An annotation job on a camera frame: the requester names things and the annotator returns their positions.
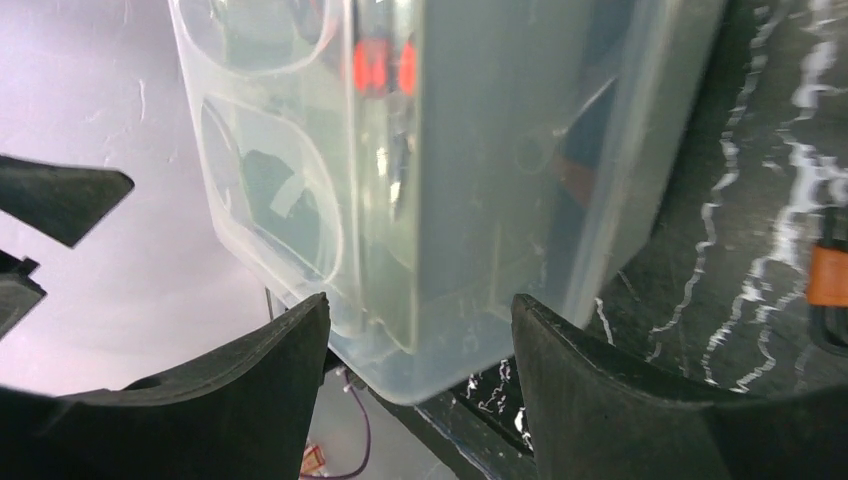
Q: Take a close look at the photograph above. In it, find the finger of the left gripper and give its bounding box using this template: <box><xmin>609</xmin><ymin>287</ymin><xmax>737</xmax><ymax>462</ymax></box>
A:
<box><xmin>1</xmin><ymin>155</ymin><xmax>134</xmax><ymax>248</ymax></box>
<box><xmin>1</xmin><ymin>251</ymin><xmax>47</xmax><ymax>337</ymax></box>

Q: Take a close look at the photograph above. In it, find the green plastic tool box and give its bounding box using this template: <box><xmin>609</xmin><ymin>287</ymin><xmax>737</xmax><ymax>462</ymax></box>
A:
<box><xmin>169</xmin><ymin>1</ymin><xmax>725</xmax><ymax>405</ymax></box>

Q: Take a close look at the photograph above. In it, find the orange black small tool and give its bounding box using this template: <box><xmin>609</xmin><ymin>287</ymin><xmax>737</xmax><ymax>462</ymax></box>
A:
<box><xmin>805</xmin><ymin>206</ymin><xmax>847</xmax><ymax>358</ymax></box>

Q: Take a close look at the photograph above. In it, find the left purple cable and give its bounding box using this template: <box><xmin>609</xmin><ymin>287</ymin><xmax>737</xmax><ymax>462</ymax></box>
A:
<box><xmin>301</xmin><ymin>370</ymin><xmax>372</xmax><ymax>480</ymax></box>

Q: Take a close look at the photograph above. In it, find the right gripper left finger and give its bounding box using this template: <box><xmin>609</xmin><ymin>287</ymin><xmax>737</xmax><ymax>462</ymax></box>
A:
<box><xmin>1</xmin><ymin>294</ymin><xmax>330</xmax><ymax>479</ymax></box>

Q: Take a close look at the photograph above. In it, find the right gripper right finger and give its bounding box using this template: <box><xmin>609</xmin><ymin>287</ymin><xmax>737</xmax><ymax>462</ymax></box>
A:
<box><xmin>512</xmin><ymin>294</ymin><xmax>847</xmax><ymax>479</ymax></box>

